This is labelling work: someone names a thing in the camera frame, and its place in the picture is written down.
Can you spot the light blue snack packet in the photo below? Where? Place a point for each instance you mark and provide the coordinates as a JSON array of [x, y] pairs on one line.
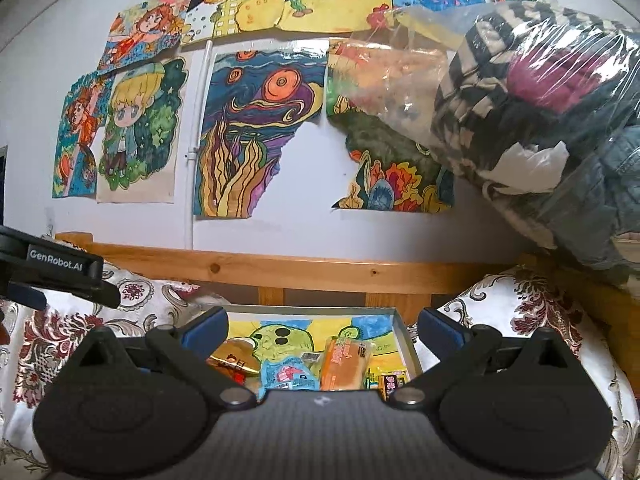
[[291, 373]]

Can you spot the blond child drawing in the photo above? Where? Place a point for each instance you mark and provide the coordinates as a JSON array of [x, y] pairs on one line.
[[138, 154]]

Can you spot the pineapple building drawing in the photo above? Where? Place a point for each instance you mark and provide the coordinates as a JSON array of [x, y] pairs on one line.
[[213, 19]]

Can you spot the colourful flowers drawing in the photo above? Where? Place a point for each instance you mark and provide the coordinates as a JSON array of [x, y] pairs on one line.
[[395, 159]]

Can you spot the yellow snack box in tray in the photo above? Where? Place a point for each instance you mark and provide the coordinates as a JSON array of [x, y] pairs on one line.
[[385, 382]]

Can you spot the grey shallow tray box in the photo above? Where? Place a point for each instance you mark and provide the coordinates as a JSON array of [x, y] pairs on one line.
[[279, 332]]

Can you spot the orange haired girl drawing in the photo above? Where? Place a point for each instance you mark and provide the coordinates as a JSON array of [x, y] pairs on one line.
[[83, 113]]

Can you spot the floral white bed cover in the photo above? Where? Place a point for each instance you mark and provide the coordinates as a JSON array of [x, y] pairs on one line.
[[83, 398]]

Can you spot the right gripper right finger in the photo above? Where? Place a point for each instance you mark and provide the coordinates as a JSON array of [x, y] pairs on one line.
[[462, 352]]

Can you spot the gold foil snack packet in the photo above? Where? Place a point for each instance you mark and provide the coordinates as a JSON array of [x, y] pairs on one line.
[[237, 355]]

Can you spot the clear bag of clothes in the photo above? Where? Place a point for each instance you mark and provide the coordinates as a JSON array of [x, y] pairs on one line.
[[534, 103]]

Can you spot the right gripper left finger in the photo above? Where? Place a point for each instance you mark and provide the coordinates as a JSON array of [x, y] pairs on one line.
[[182, 353]]

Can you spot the white wall pipe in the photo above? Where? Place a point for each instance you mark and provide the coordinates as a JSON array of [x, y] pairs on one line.
[[194, 143]]

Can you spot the swirly sky drawing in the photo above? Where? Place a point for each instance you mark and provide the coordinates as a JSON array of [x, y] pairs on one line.
[[255, 102]]

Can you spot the orange snack packet in tray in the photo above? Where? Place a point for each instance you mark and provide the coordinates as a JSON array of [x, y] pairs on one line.
[[345, 363]]

